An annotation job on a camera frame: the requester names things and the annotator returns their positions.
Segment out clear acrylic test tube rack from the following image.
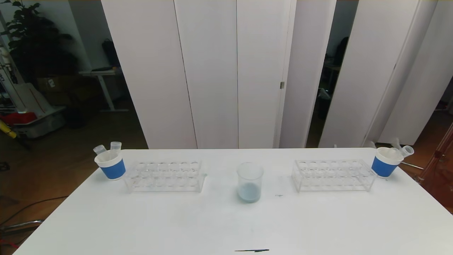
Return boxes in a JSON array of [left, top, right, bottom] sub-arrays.
[[124, 160, 207, 193], [292, 159, 376, 192]]

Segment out grey wheeled base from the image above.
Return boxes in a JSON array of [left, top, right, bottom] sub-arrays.
[[16, 106, 68, 138]]

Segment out white folding partition screen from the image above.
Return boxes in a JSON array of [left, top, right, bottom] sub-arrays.
[[378, 0, 453, 153], [101, 0, 337, 149], [319, 0, 439, 147]]

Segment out black bag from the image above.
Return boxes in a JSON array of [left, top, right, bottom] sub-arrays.
[[101, 38, 121, 68]]

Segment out red flat case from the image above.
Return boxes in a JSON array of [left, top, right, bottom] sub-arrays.
[[0, 112, 38, 125]]

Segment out brown cardboard box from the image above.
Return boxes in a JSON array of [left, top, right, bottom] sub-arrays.
[[37, 75, 76, 93]]

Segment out chrome tripod leg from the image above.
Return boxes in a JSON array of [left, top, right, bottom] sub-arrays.
[[0, 220, 45, 234]]

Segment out dark green potted plant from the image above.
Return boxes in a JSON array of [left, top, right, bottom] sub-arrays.
[[0, 0, 79, 83]]

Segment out blue white paper cup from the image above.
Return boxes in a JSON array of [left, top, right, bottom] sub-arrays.
[[371, 147, 404, 178], [94, 150, 126, 180]]

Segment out white slanted board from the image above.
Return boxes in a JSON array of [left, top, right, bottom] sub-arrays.
[[14, 81, 52, 113]]

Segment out black floor cable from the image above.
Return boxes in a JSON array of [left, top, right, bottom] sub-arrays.
[[0, 196, 69, 227]]

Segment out chrome light stand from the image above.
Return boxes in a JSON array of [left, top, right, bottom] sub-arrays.
[[402, 120, 453, 185]]

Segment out white office desk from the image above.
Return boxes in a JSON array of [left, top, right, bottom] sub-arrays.
[[79, 67, 130, 112]]

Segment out clear plastic beaker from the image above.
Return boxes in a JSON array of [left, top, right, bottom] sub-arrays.
[[236, 162, 264, 204]]

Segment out yellow black tool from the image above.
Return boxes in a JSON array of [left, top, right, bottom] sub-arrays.
[[0, 118, 18, 138]]

